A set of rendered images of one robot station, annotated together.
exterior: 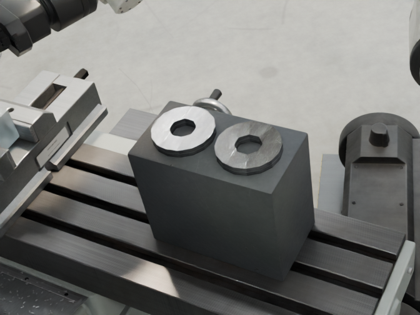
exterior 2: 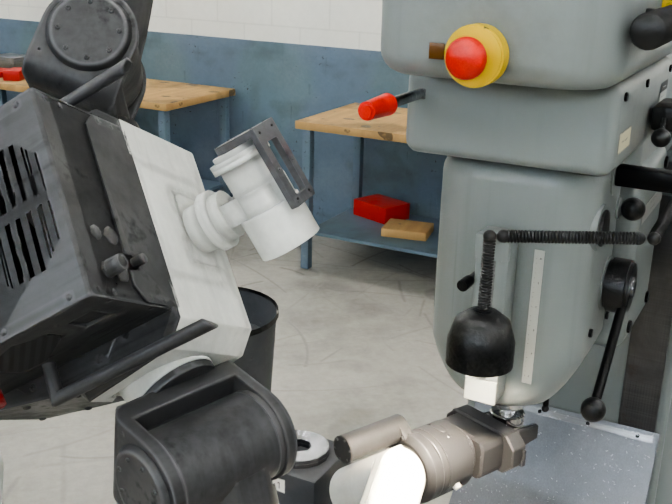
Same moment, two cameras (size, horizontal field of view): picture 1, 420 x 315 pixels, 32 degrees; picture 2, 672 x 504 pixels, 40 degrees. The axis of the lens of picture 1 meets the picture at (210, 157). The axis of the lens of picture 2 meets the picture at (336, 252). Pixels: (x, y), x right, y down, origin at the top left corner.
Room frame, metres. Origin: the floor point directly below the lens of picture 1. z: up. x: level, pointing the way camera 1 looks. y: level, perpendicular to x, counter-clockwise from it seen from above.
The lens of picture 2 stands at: (1.98, -0.11, 1.87)
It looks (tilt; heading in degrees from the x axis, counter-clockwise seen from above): 19 degrees down; 171
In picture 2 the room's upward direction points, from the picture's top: 2 degrees clockwise
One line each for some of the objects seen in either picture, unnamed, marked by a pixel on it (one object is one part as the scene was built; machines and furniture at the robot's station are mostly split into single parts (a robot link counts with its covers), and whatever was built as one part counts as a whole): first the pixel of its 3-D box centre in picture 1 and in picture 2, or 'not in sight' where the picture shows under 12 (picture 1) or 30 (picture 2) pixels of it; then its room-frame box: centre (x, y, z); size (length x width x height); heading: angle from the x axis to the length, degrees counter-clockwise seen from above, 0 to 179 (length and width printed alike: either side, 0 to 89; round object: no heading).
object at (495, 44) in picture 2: not in sight; (476, 55); (1.10, 0.15, 1.76); 0.06 x 0.02 x 0.06; 54
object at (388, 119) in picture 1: (379, 147); not in sight; (1.26, -0.42, 0.50); 0.20 x 0.05 x 0.20; 71
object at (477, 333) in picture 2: not in sight; (481, 335); (1.11, 0.18, 1.47); 0.07 x 0.07 x 0.06
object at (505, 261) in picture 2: not in sight; (491, 316); (1.00, 0.22, 1.45); 0.04 x 0.04 x 0.21; 54
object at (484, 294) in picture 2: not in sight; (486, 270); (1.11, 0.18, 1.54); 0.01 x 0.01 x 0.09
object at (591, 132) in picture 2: not in sight; (547, 100); (0.88, 0.32, 1.68); 0.34 x 0.24 x 0.10; 144
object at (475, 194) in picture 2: not in sight; (522, 268); (0.91, 0.29, 1.47); 0.21 x 0.19 x 0.32; 54
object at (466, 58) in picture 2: not in sight; (468, 57); (1.12, 0.14, 1.76); 0.04 x 0.03 x 0.04; 54
